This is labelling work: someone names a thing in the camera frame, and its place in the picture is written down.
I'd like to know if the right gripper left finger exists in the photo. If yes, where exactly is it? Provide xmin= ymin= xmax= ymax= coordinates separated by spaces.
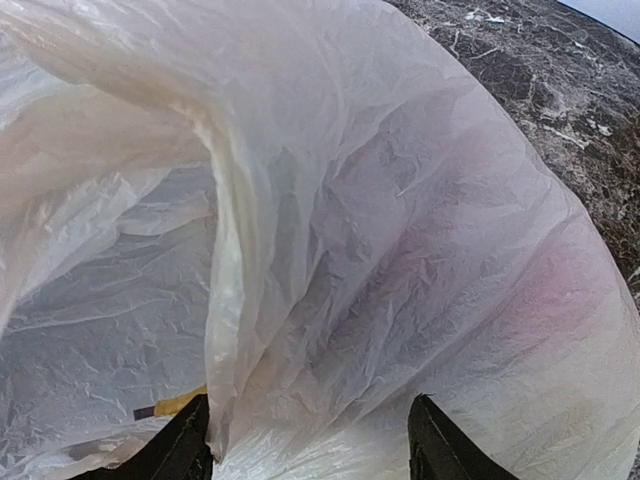
xmin=74 ymin=394 xmax=213 ymax=480

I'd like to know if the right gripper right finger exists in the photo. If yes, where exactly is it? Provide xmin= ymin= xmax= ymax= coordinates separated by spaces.
xmin=408 ymin=394 xmax=517 ymax=480

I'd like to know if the banana print plastic bag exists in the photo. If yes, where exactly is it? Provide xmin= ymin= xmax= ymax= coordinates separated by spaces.
xmin=1 ymin=1 xmax=639 ymax=479

